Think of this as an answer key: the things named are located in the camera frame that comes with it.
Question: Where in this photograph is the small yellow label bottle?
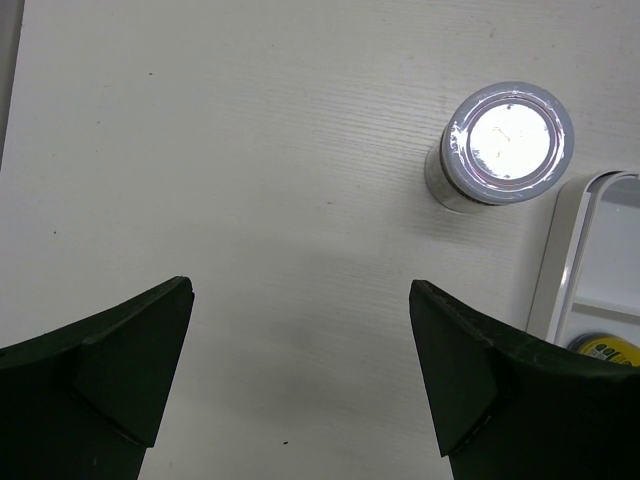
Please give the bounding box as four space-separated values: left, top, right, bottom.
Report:
567 333 640 367

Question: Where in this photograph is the white divided organizer tray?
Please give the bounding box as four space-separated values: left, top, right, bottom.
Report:
526 171 639 347

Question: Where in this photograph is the spice jar white lid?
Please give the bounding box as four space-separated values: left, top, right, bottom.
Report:
424 81 575 212

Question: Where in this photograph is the left aluminium frame rail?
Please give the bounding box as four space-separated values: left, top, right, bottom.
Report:
0 0 25 156

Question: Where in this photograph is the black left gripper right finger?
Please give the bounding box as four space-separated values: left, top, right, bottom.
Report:
409 280 639 479

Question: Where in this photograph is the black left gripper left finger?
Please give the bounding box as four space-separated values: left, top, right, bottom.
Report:
1 276 194 479

